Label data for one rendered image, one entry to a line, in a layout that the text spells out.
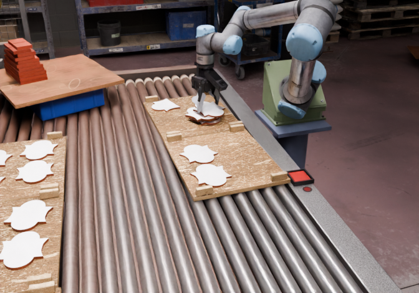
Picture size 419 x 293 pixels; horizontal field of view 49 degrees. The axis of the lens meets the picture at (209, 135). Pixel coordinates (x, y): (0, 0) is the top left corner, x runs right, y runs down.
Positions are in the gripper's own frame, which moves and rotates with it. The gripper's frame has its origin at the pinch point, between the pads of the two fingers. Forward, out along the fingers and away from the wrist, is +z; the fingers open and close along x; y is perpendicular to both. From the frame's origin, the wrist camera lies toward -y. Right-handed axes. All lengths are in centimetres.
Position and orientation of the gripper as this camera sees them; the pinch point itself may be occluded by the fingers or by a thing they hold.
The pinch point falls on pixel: (209, 108)
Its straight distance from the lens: 198.1
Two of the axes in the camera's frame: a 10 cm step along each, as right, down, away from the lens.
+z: 0.0, 8.9, 4.6
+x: -7.2, 3.2, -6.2
